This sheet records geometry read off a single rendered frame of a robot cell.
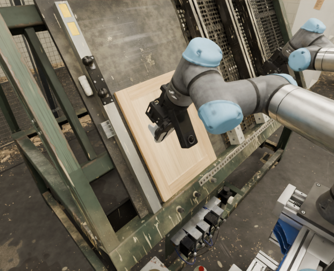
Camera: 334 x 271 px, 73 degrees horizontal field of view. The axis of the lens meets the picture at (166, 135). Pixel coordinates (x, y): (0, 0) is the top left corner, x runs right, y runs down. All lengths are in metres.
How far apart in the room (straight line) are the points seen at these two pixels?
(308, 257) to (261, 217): 1.28
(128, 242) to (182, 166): 0.44
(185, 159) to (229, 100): 0.81
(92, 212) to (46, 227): 1.43
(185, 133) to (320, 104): 0.31
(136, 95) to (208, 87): 0.67
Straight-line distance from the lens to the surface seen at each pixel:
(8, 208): 2.67
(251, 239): 2.18
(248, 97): 0.47
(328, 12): 4.68
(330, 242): 1.16
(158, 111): 0.61
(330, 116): 0.42
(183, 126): 0.59
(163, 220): 1.12
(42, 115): 0.90
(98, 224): 0.97
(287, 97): 0.47
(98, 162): 1.02
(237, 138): 1.47
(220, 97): 0.43
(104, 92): 0.85
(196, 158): 1.27
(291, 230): 1.18
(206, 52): 0.47
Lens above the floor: 1.80
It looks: 36 degrees down
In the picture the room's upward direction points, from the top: straight up
